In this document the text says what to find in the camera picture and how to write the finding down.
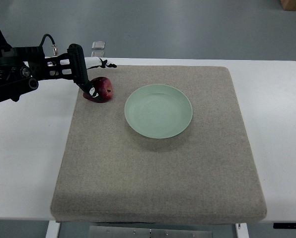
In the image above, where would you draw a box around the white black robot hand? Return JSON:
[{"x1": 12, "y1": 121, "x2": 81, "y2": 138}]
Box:
[{"x1": 87, "y1": 58, "x2": 117, "y2": 98}]

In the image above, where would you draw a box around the red apple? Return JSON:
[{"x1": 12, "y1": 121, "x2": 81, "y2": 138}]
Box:
[{"x1": 82, "y1": 77, "x2": 113, "y2": 103}]

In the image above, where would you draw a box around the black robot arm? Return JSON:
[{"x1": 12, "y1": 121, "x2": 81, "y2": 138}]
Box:
[{"x1": 0, "y1": 44, "x2": 98, "y2": 102}]

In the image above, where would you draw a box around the lower floor outlet plate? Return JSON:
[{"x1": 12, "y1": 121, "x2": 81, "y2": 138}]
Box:
[{"x1": 91, "y1": 51, "x2": 104, "y2": 58}]

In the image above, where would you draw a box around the floor outlet plate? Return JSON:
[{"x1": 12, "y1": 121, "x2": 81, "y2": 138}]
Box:
[
  {"x1": 91, "y1": 51, "x2": 104, "y2": 58},
  {"x1": 91, "y1": 41, "x2": 105, "y2": 50}
]

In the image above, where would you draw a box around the upper floor outlet plate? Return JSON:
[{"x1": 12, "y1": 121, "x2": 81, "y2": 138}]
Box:
[{"x1": 91, "y1": 41, "x2": 105, "y2": 50}]

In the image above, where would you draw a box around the light green plate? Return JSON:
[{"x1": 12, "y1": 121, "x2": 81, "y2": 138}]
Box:
[{"x1": 124, "y1": 84, "x2": 193, "y2": 139}]

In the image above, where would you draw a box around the beige fabric mat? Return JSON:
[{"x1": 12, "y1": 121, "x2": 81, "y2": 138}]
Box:
[{"x1": 51, "y1": 65, "x2": 267, "y2": 225}]

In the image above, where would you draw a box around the cardboard box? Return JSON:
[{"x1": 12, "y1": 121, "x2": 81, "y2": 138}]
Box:
[{"x1": 280, "y1": 0, "x2": 296, "y2": 11}]

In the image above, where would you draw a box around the black desk control panel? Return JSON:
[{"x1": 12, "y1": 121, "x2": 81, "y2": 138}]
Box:
[{"x1": 273, "y1": 223, "x2": 296, "y2": 230}]

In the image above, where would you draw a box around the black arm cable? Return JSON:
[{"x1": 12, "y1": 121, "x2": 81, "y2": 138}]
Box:
[{"x1": 40, "y1": 33, "x2": 59, "y2": 57}]

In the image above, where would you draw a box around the metal bracket under table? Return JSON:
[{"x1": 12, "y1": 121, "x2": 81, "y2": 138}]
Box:
[{"x1": 88, "y1": 226, "x2": 213, "y2": 238}]

